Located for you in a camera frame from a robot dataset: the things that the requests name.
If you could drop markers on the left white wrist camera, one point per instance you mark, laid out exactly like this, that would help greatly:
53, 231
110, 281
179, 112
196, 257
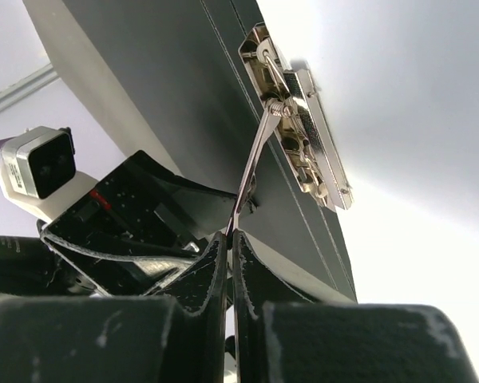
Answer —
38, 172

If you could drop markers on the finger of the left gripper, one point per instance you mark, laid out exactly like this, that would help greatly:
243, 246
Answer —
201, 210
124, 259

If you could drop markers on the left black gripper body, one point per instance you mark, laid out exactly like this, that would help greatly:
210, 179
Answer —
129, 194

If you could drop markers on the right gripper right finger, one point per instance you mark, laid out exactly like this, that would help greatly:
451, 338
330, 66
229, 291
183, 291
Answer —
281, 336

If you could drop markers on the white printed paper stack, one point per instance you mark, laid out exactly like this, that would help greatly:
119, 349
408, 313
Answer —
399, 83

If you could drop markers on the left aluminium corner post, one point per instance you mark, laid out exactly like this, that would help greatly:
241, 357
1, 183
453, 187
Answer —
27, 86

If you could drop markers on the white folder black inside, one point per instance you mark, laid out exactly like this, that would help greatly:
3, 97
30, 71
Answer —
165, 77

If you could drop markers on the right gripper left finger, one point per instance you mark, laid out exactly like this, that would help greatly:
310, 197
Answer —
176, 335

